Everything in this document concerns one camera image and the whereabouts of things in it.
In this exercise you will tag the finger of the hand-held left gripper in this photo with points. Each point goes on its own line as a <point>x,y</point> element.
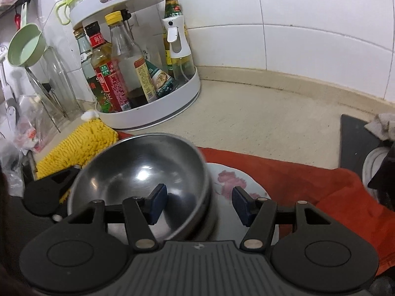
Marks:
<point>72,172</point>

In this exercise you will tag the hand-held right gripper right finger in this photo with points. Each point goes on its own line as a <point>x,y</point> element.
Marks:
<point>242,206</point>

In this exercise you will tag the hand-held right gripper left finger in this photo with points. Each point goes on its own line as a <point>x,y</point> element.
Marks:
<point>157,203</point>

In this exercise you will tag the stainless steel bowl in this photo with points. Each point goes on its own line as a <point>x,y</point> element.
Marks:
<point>123,166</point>
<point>206,203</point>
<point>213,222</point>

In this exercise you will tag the white floral plate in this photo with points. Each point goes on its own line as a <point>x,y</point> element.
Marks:
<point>222,172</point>

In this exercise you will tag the yellow chenille cloth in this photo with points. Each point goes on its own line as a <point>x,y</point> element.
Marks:
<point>86,138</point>

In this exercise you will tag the clear plastic bag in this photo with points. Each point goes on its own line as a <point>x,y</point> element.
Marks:
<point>24,132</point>

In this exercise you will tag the red cloth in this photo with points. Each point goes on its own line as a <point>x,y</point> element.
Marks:
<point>308,185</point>

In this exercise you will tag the white plastic utensil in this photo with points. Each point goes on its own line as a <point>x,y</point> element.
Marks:
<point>9,104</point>

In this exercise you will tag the clear glass container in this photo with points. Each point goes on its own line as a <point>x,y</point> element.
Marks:
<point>58,80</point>

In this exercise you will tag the oil bottle red label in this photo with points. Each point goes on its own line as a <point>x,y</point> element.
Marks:
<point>111,83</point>

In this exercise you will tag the white round condiment rack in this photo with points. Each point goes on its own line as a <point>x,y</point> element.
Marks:
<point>185,98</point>

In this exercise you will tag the dark green bottle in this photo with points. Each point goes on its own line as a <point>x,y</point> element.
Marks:
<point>160,80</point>

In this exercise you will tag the black gas stove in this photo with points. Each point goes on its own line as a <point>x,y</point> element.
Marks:
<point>355,138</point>

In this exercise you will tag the green plastic scoop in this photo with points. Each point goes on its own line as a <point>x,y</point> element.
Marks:
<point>26,46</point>

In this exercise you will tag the clear bottle yellow cap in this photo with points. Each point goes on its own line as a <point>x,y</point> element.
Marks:
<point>123,46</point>

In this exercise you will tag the grey rag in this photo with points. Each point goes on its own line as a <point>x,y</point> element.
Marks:
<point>381,126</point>

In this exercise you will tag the red hanging utensil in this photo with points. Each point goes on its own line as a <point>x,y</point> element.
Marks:
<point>17,17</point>

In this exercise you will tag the white spray bottle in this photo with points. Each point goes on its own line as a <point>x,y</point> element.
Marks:
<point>174,34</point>

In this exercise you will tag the green bottle yellow label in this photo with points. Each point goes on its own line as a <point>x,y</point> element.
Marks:
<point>172,9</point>

